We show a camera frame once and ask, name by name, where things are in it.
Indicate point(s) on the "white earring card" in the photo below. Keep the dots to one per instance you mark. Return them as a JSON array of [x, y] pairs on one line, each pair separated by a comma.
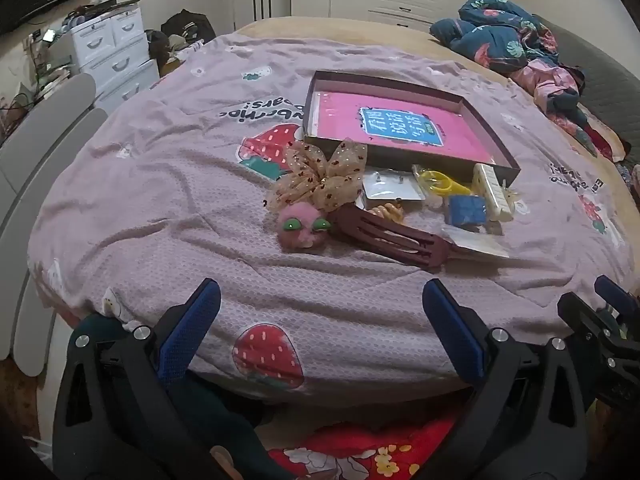
[[395, 190]]

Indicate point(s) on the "blue clear plastic box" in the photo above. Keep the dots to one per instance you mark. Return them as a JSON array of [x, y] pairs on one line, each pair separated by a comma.
[[467, 210]]

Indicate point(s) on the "red floral cloth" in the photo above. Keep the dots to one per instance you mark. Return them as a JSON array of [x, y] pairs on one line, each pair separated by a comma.
[[350, 450]]

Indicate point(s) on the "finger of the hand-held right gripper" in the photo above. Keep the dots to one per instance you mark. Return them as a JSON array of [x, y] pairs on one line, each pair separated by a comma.
[[590, 325], [617, 297]]

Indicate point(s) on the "beige tulle bow hair clip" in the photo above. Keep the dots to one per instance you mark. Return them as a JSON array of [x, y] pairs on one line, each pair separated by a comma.
[[340, 170]]

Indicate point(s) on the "black bag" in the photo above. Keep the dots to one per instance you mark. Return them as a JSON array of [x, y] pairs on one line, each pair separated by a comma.
[[187, 25]]

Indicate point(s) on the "clear packet with white card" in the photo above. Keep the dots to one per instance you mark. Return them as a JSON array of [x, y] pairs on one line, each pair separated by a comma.
[[475, 247]]

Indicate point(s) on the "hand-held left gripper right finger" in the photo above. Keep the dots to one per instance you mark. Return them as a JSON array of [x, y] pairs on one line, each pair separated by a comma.
[[455, 330]]

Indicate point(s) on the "dark green cloth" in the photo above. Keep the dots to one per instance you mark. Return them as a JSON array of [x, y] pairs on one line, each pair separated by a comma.
[[225, 425]]

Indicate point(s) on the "dark grey bag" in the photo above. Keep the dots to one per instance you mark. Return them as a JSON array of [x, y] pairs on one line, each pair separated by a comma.
[[157, 47]]

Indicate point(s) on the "cream hair comb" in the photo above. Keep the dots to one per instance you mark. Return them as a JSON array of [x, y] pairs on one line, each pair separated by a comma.
[[492, 190]]

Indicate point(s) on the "shallow cardboard box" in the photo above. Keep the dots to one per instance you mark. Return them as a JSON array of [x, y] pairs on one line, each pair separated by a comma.
[[390, 152]]

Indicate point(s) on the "dark teal floral quilt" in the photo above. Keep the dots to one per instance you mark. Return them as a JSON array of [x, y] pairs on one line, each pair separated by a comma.
[[500, 40]]

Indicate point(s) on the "dark red hair clip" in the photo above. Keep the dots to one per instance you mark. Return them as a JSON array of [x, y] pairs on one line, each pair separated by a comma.
[[350, 220]]

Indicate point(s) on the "pink plush hair clip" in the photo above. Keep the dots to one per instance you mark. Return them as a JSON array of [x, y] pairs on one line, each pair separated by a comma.
[[300, 240]]

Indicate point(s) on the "white drawer cabinet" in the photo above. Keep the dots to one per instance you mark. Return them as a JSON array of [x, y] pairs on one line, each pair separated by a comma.
[[100, 40]]

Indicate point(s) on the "pink book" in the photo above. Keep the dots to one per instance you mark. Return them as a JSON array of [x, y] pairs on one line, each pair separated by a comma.
[[340, 120]]

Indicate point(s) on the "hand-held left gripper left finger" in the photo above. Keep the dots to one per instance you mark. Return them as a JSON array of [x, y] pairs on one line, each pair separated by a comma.
[[190, 327]]

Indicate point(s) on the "purple printed blanket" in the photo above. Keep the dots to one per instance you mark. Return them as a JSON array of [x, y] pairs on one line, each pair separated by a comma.
[[175, 185]]

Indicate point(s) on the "grey padded chair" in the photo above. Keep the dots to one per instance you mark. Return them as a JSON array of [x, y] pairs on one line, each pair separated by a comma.
[[50, 125]]

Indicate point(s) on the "beige twisted hair clip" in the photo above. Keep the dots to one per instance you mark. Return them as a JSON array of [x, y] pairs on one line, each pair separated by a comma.
[[387, 211]]

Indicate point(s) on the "grey padded headboard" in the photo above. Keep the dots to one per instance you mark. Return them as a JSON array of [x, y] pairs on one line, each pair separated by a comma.
[[610, 85]]

